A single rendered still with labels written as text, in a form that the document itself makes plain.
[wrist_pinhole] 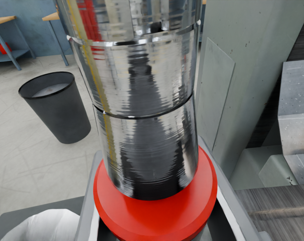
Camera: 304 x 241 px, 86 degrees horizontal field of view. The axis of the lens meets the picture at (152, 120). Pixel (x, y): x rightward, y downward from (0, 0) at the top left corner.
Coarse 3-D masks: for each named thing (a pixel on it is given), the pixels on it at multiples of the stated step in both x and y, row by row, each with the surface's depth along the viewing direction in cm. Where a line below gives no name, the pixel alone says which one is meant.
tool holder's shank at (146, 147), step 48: (96, 0) 2; (144, 0) 2; (192, 0) 2; (96, 48) 2; (144, 48) 2; (192, 48) 3; (96, 96) 3; (144, 96) 3; (192, 96) 4; (144, 144) 3; (192, 144) 4; (144, 192) 4
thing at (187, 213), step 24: (96, 192) 6; (120, 192) 6; (192, 192) 6; (216, 192) 6; (120, 216) 5; (144, 216) 5; (168, 216) 5; (192, 216) 5; (120, 240) 5; (144, 240) 5; (168, 240) 5
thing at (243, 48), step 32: (224, 0) 57; (256, 0) 41; (288, 0) 35; (224, 32) 59; (256, 32) 42; (288, 32) 39; (224, 64) 61; (256, 64) 44; (224, 96) 63; (256, 96) 51; (224, 128) 67; (256, 128) 59; (224, 160) 73
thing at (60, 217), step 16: (32, 208) 17; (48, 208) 17; (64, 208) 17; (80, 208) 17; (0, 224) 16; (16, 224) 16; (32, 224) 15; (48, 224) 15; (64, 224) 15; (0, 240) 15; (16, 240) 14; (32, 240) 14; (48, 240) 14; (64, 240) 14; (208, 240) 13
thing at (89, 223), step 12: (96, 156) 9; (96, 168) 8; (84, 204) 7; (84, 216) 6; (96, 216) 6; (84, 228) 6; (96, 228) 6; (108, 228) 7; (84, 240) 6; (96, 240) 6; (108, 240) 7
